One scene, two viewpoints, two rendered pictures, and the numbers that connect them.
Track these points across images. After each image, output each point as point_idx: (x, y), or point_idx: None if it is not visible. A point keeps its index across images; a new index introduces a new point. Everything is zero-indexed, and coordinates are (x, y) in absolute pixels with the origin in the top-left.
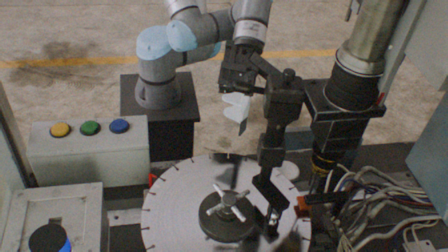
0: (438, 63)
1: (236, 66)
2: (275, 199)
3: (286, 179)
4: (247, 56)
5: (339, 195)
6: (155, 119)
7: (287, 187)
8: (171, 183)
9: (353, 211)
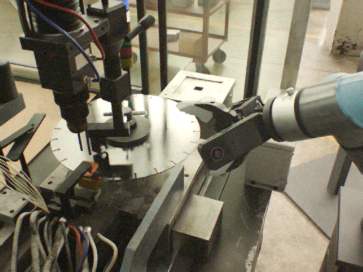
0: None
1: (246, 103)
2: (96, 124)
3: (126, 177)
4: (260, 113)
5: (65, 184)
6: (341, 214)
7: (117, 174)
8: (180, 115)
9: (56, 237)
